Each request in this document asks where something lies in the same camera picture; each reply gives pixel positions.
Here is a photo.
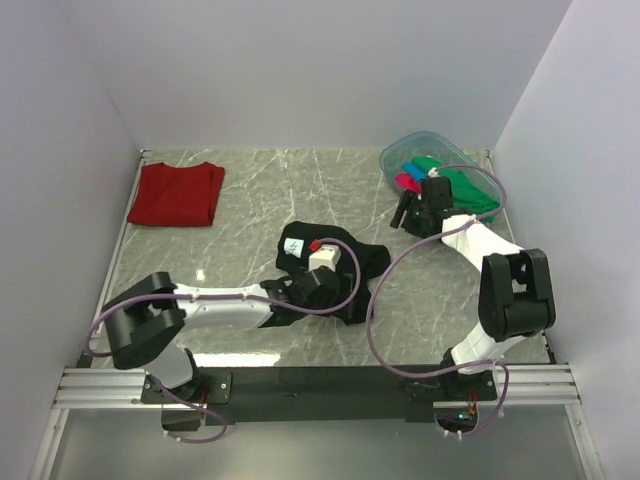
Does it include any aluminium rail left edge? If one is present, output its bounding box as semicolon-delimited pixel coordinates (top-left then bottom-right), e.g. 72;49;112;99
85;149;152;346

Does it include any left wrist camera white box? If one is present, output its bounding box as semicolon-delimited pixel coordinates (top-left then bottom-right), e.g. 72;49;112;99
308;240;341;272

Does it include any green t shirt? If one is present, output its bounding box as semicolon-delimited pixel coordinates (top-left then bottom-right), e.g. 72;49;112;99
412;156;500;215

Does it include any aluminium rail front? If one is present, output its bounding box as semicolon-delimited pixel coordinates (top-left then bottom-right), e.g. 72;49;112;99
52;364;582;410

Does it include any pink t shirt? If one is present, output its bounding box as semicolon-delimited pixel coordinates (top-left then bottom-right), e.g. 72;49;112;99
394;173;421;194

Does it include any blue t shirt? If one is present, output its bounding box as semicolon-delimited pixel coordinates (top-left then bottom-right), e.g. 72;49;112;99
402;162;427;183

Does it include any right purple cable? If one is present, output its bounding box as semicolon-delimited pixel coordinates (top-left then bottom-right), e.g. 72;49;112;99
366;163;511;439

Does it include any folded red t shirt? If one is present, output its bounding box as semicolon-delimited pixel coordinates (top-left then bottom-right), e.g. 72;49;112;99
127;162;226;228

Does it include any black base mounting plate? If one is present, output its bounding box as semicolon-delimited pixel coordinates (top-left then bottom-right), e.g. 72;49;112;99
141;366;498;424

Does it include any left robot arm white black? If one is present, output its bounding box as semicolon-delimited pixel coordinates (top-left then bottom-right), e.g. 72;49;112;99
104;267;344;402

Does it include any black t shirt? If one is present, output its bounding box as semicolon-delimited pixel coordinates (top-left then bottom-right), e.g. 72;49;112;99
275;221;391;325

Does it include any clear blue plastic bin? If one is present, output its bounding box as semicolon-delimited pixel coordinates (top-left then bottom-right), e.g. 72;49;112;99
379;131;503;222

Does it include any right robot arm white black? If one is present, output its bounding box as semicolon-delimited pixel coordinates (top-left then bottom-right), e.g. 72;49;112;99
390;176;556;400

